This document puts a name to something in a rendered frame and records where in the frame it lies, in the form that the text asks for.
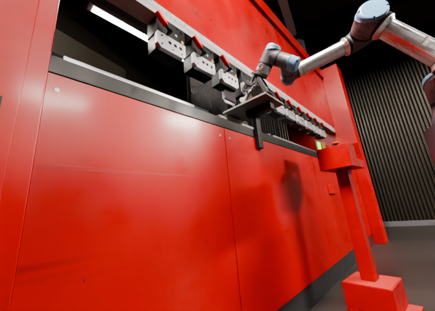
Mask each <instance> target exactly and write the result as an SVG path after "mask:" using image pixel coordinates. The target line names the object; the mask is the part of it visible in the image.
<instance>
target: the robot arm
mask: <svg viewBox="0 0 435 311"><path fill-rule="evenodd" d="M389 9H390V6H389V3H388V2H387V1H385V0H370V1H367V2H365V3H364V4H363V5H361V6H360V7H359V9H358V11H357V13H356V15H355V19H354V21H353V25H352V28H351V31H350V33H349V34H348V35H347V36H345V37H343V38H342V39H341V40H340V41H339V42H338V43H336V44H334V45H332V46H330V47H328V48H327V49H324V50H323V51H320V52H318V53H316V54H314V55H312V56H310V57H309V58H306V59H305V60H302V61H300V57H297V56H295V55H294V54H288V53H286V52H282V51H280V50H281V48H280V46H279V45H277V44H275V43H268V44H267V46H266V48H265V50H264V52H263V54H262V57H261V59H260V61H259V63H258V66H257V68H256V71H255V72H252V73H251V74H252V78H251V80H248V81H250V82H248V81H245V83H244V85H243V87H242V90H243V91H244V92H246V93H247V94H246V95H245V96H244V97H241V98H240V102H241V103H242V102H245V101H247V100H249V99H251V98H252V96H254V97H255V96H257V95H259V94H261V93H262V91H263V92H266V93H268V94H270V95H272V92H271V90H270V89H269V87H268V85H267V84H266V82H265V80H264V79H267V77H268V76H269V73H270V72H271V69H272V67H273V66H275V67H279V68H280V73H281V80H282V83H283V85H285V86H290V85H292V84H293V83H294V82H295V80H296V79H297V78H300V77H301V76H304V75H306V74H308V73H310V72H312V71H314V70H315V69H318V68H319V67H322V66H323V65H326V64H328V63H330V62H332V61H334V60H336V59H338V58H340V57H342V56H344V55H345V56H349V55H351V54H353V53H355V52H357V51H358V50H360V49H362V48H363V47H365V46H366V45H368V44H369V43H370V42H371V41H372V40H377V39H380V40H382V41H384V42H386V43H387V44H389V45H391V46H393V47H395V48H397V49H399V50H400V51H402V52H404V53H406V54H407V55H409V56H411V57H413V58H415V59H417V60H419V61H420V62H422V63H424V64H425V65H427V66H429V67H430V68H431V73H430V74H428V75H427V76H426V77H425V78H424V79H423V81H422V86H423V90H424V92H425V94H426V96H427V99H428V102H429V104H430V106H431V109H432V120H431V124H432V125H433V124H434V123H435V38H433V37H432V36H429V35H427V34H425V33H423V32H421V31H419V30H417V29H415V28H413V27H411V26H409V25H407V24H405V23H403V22H401V21H399V20H397V19H396V14H395V13H393V12H391V11H389Z"/></svg>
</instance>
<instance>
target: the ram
mask: <svg viewBox="0 0 435 311"><path fill-rule="evenodd" d="M106 1H108V2H110V3H111V4H113V5H115V6H117V7H118V8H120V9H121V10H123V11H125V12H127V13H128V14H130V15H131V16H133V17H135V18H137V19H138V20H140V21H141V22H143V23H145V24H147V25H148V24H149V23H150V22H151V20H152V19H153V18H154V17H155V13H156V11H158V9H157V8H155V7H154V6H152V5H151V4H149V3H148V2H147V1H145V0H106ZM153 1H155V2H156V3H158V4H159V5H161V6H162V7H163V8H165V9H166V10H167V11H169V12H170V13H172V14H173V15H174V16H176V17H178V18H179V19H180V20H181V21H183V22H185V23H186V24H187V25H189V26H190V27H192V28H193V29H194V30H196V31H197V32H198V33H200V34H201V35H203V36H204V37H206V38H207V39H208V40H210V41H211V42H212V43H214V44H216V45H217V46H218V47H220V48H221V49H223V50H224V51H225V52H227V53H228V54H230V55H231V56H233V57H234V58H235V59H237V60H238V61H239V62H241V63H242V64H244V65H245V66H247V67H248V68H249V69H251V70H252V71H254V72H255V71H256V68H257V66H258V63H259V61H260V59H261V57H262V54H263V52H264V50H265V48H266V46H267V44H268V43H275V44H277V45H279V46H280V48H281V50H280V51H282V52H286V53H288V54H294V55H295V56H297V57H300V61H302V60H304V59H303V58H302V57H301V56H300V55H299V54H298V53H297V52H296V51H295V50H294V49H293V48H292V46H291V45H290V44H289V43H288V42H287V41H286V40H285V39H284V37H283V36H282V35H281V34H280V33H279V32H278V31H277V30H276V29H275V28H274V27H273V26H272V25H271V23H270V22H269V21H268V20H267V19H266V18H265V17H264V15H263V14H262V13H261V12H260V11H259V10H258V9H257V8H256V7H255V6H254V5H253V4H252V3H251V1H250V0H153ZM160 12H161V11H160ZM161 14H162V15H163V16H164V18H165V20H167V21H168V22H170V23H171V24H172V25H174V26H176V27H177V28H178V29H180V30H182V31H183V32H184V44H186V43H187V42H188V41H189V40H190V39H192V37H193V36H195V34H193V33H192V32H190V31H189V30H187V29H186V28H184V27H183V26H182V25H180V24H178V23H177V22H176V21H174V20H173V19H171V18H170V17H168V16H167V15H166V14H164V13H162V12H161ZM196 37H197V36H196ZM197 38H198V40H199V41H200V42H201V44H203V45H204V46H205V47H207V48H209V49H210V50H211V51H213V53H214V59H216V58H217V57H218V56H221V55H222V53H221V52H219V51H218V50H216V49H215V48H213V47H212V46H211V45H209V44H208V43H206V42H205V41H203V40H202V39H201V38H199V37H197ZM223 55H224V54H223ZM224 56H225V55H224ZM225 58H226V59H227V61H228V62H230V63H231V64H232V65H234V66H236V72H238V71H240V70H242V71H243V72H244V73H246V74H248V75H249V76H251V77H252V74H251V73H250V72H248V71H247V70H246V69H244V68H242V67H241V66H240V65H238V64H237V63H236V62H234V61H232V60H231V59H230V58H228V57H227V56H225ZM265 80H266V81H268V82H269V83H271V84H272V85H273V86H275V87H276V88H278V89H279V90H280V91H282V92H283V93H285V94H286V95H287V96H289V97H291V98H292V99H293V100H295V101H296V102H298V103H299V104H300V105H302V106H303V107H305V108H306V109H308V110H309V111H310V112H311V113H313V114H314V115H316V116H317V117H319V118H320V119H322V120H323V121H324V122H326V123H327V124H329V125H330V126H331V127H333V128H334V125H333V120H332V117H331V112H330V109H329V104H328V100H327V96H326V92H325V89H324V84H323V81H322V79H321V78H320V77H319V76H318V75H317V74H316V72H314V71H312V72H310V73H308V74H306V75H304V76H301V77H300V78H297V79H296V80H295V82H294V83H293V84H292V85H290V86H285V85H283V83H282V80H281V73H280V68H279V67H275V66H273V67H272V69H271V72H270V73H269V76H268V77H267V79H265ZM300 109H301V110H302V112H305V113H308V112H307V111H306V110H304V109H302V108H301V107H300ZM309 116H310V117H313V118H316V117H314V116H312V115H311V114H310V113H309ZM316 119H317V118H316ZM317 121H318V122H321V121H320V120H318V119H317ZM322 123H323V122H322ZM323 125H324V127H325V128H326V129H325V130H324V131H325V132H326V133H327V134H329V135H331V134H334V133H335V130H333V129H331V128H330V127H329V126H327V125H326V124H324V123H323Z"/></svg>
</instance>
